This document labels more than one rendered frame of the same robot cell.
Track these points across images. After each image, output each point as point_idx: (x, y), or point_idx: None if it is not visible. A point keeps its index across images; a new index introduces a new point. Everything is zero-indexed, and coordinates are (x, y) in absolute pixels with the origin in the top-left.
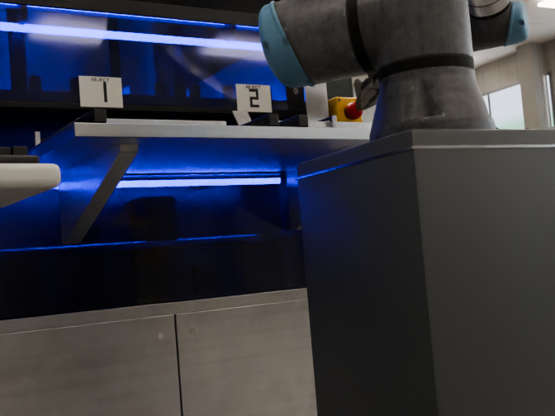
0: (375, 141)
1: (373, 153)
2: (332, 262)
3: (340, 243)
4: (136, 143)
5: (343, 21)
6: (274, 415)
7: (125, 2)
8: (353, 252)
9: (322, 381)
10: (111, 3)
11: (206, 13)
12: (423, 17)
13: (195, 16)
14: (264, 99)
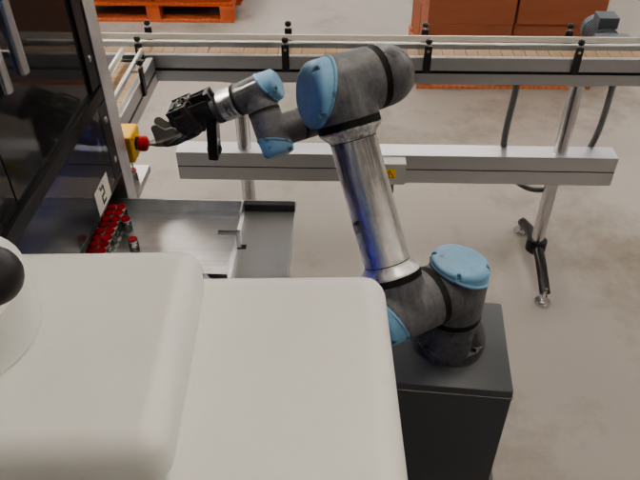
0: (479, 390)
1: (477, 394)
2: (418, 424)
3: (430, 418)
4: None
5: (443, 318)
6: None
7: (30, 200)
8: (442, 423)
9: None
10: (25, 214)
11: (67, 148)
12: (481, 305)
13: (63, 159)
14: (107, 188)
